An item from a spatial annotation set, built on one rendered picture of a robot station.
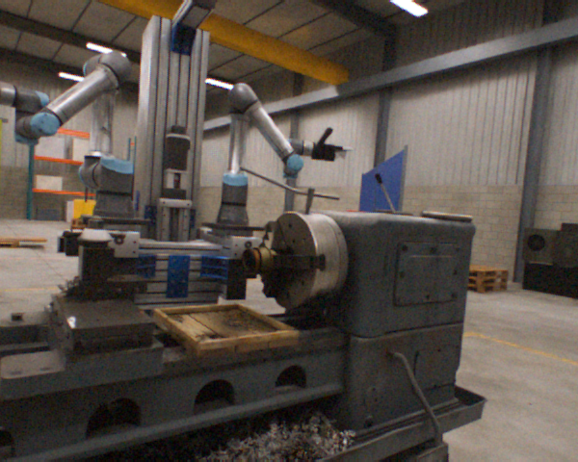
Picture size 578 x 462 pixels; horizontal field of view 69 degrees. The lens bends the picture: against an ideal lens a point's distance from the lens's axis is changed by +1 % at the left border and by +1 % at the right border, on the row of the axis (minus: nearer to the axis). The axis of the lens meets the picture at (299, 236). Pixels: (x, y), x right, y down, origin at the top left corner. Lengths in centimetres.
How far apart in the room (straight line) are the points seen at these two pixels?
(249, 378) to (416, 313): 64
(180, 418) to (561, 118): 1132
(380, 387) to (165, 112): 143
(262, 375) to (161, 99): 129
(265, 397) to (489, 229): 1106
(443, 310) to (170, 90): 146
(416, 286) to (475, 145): 1124
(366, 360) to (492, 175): 1103
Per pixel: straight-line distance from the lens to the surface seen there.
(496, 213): 1198
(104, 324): 97
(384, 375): 146
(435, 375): 168
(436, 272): 155
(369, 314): 132
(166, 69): 204
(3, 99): 179
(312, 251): 123
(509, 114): 1238
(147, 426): 111
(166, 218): 188
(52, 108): 170
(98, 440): 109
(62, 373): 94
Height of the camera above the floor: 123
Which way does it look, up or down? 3 degrees down
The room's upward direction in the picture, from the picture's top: 5 degrees clockwise
